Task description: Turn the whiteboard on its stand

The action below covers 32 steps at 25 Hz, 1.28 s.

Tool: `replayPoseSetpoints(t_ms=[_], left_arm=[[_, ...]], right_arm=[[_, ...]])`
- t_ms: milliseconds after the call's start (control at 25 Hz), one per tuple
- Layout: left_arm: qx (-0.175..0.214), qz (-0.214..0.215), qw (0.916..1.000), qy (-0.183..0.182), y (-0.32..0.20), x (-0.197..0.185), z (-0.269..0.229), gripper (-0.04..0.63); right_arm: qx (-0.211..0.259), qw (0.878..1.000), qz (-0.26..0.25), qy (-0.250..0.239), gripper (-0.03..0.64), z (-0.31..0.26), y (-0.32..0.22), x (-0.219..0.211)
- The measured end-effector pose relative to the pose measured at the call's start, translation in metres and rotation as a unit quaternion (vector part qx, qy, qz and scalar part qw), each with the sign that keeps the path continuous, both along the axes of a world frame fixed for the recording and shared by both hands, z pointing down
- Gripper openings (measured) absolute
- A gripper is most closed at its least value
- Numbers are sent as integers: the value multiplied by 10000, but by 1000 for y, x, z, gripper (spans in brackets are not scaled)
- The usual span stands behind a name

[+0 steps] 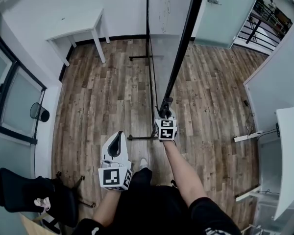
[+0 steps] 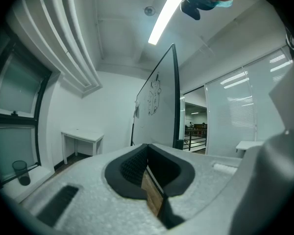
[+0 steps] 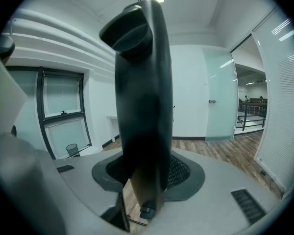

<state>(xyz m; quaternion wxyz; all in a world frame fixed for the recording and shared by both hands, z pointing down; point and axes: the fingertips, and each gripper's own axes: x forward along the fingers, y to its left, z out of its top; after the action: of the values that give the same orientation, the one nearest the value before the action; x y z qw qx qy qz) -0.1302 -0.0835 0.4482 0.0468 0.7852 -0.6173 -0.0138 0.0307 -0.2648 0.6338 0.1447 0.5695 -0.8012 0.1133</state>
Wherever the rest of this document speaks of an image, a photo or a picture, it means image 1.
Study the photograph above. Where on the frosted glass door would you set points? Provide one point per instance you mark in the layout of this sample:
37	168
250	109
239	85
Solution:
230	13

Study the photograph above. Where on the person's white shoe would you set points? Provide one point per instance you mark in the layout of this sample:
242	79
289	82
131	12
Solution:
143	163

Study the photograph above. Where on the black desk controller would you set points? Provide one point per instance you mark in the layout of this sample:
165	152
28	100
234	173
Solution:
278	129

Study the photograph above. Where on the small white table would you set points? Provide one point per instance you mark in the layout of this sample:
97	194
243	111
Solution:
76	26

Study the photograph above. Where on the black framed window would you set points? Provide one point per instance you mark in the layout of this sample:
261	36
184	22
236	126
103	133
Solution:
19	101

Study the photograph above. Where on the black power adapter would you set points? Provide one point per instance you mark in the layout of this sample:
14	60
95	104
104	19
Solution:
246	103

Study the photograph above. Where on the black office chair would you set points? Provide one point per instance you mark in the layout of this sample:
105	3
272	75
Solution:
22	192

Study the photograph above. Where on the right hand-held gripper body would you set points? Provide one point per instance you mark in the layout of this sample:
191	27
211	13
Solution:
165	130

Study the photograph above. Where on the person's right forearm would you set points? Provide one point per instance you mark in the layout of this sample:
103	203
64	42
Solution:
181	170

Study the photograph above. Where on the white standing desk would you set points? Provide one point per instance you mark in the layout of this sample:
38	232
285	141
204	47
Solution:
289	155

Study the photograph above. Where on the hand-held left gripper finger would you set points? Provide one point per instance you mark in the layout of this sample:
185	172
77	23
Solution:
105	150
124	154

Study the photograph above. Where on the person's black clothing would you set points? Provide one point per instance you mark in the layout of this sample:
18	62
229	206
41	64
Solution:
149	204

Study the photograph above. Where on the black mesh trash bin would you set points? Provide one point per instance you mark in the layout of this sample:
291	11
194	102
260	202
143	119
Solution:
40	112

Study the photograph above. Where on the person's left forearm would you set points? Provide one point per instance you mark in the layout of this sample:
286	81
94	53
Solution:
105	209

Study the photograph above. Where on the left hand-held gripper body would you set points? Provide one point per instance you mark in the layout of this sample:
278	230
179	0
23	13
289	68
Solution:
112	179

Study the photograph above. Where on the black framed whiteboard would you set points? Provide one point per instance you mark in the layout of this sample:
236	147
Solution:
169	13

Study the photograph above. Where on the black metal railing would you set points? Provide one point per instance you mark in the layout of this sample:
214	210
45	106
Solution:
251	34

